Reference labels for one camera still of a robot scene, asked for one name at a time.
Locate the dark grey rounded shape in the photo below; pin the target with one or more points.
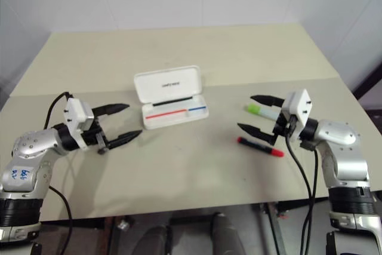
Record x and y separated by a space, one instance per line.
224 234

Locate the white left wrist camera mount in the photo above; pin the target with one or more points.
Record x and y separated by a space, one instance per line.
76 111

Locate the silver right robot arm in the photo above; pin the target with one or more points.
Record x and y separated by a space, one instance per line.
343 153

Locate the black marker with red cap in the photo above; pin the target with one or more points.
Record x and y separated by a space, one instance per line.
262 148

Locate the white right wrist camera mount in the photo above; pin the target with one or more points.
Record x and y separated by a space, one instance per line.
298 105

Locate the white open pencil case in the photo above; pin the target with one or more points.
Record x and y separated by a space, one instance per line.
167 87

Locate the green capped pale blue marker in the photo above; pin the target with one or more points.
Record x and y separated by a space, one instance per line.
253 108

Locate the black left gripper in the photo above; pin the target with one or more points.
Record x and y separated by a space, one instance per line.
94 138

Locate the dark metal rack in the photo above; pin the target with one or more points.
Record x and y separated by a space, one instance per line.
373 87

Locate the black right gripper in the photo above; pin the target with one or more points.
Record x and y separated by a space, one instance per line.
282 126

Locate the black metal table frame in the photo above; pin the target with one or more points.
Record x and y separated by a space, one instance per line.
271 228

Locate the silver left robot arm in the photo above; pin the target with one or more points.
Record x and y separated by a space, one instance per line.
33 144

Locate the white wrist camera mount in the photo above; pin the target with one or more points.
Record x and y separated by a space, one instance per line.
76 111
298 105

